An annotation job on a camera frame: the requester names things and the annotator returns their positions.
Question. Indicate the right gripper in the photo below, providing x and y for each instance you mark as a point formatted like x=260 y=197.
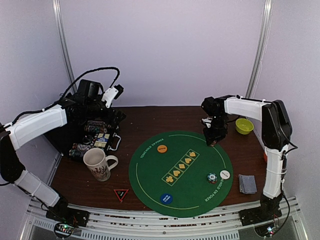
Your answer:
x=215 y=132

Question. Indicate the round green poker mat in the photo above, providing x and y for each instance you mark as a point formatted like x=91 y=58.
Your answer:
x=182 y=172

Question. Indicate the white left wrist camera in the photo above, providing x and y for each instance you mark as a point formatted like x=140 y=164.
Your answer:
x=111 y=94

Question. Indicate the right aluminium frame post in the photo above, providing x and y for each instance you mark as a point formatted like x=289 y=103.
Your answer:
x=261 y=48

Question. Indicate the blue playing card box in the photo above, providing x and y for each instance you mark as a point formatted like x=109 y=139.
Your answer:
x=101 y=140

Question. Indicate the white floral mug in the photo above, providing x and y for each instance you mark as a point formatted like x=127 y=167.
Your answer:
x=100 y=164

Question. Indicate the red black triangle token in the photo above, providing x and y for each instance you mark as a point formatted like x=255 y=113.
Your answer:
x=121 y=194

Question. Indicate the front poker chip row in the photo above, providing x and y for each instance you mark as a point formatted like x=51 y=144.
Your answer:
x=78 y=150

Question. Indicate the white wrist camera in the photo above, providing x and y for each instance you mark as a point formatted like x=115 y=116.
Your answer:
x=206 y=122
x=111 y=94

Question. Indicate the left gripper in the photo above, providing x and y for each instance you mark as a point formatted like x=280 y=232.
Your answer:
x=116 y=119

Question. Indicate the black poker case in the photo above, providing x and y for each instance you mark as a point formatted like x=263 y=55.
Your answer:
x=63 y=138

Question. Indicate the green bowl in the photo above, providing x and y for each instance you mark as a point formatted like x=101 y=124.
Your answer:
x=244 y=126

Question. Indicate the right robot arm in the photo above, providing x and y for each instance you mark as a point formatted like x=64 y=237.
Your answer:
x=276 y=132

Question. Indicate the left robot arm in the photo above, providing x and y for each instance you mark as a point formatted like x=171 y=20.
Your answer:
x=65 y=121

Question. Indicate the aluminium frame post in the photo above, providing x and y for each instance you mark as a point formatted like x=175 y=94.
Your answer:
x=62 y=38
x=261 y=48

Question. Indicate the blue playing card deck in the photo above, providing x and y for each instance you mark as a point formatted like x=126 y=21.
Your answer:
x=247 y=184

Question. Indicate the blue poker chip stack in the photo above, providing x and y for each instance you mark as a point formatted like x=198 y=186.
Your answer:
x=212 y=178

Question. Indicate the orange big blind button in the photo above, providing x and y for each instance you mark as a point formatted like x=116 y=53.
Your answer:
x=162 y=148

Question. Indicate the blue small blind button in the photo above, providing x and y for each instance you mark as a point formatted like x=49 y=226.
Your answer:
x=166 y=198

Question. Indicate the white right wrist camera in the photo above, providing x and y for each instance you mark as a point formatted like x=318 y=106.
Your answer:
x=206 y=122

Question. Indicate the white dealer button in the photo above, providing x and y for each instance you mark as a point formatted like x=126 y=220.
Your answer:
x=225 y=174

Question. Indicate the left aluminium frame post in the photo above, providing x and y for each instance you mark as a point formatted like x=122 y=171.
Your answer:
x=62 y=38

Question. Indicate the orange bowl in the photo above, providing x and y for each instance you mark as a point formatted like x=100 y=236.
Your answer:
x=265 y=157

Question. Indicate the clear dealer button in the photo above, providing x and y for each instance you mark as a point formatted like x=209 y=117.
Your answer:
x=87 y=139

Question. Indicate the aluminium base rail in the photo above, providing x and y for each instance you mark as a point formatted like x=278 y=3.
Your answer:
x=221 y=223

